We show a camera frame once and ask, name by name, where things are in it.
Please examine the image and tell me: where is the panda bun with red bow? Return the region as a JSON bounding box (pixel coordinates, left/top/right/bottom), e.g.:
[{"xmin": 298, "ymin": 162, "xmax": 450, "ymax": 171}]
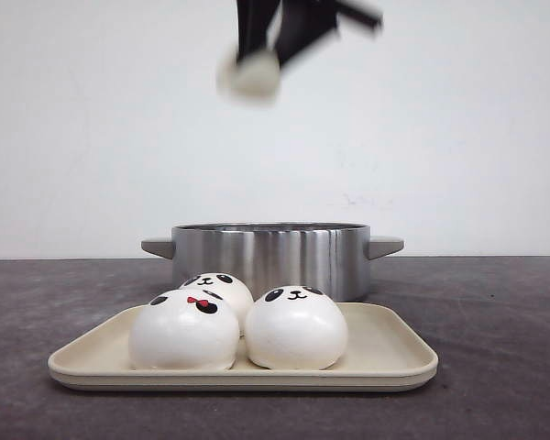
[{"xmin": 128, "ymin": 289, "xmax": 240, "ymax": 370}]

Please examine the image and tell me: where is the cream rectangular plastic tray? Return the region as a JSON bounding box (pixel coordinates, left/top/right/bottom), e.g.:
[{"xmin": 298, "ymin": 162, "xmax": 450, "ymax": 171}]
[{"xmin": 48, "ymin": 302, "xmax": 438, "ymax": 392}]

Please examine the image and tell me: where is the stainless steel steamer pot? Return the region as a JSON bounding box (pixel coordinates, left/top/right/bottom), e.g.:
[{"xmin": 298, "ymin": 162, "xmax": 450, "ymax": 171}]
[{"xmin": 141, "ymin": 222, "xmax": 404, "ymax": 302}]

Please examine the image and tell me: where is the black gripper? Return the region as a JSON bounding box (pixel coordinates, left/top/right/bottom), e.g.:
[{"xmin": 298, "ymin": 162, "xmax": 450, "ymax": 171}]
[{"xmin": 236, "ymin": 0, "xmax": 383, "ymax": 69}]

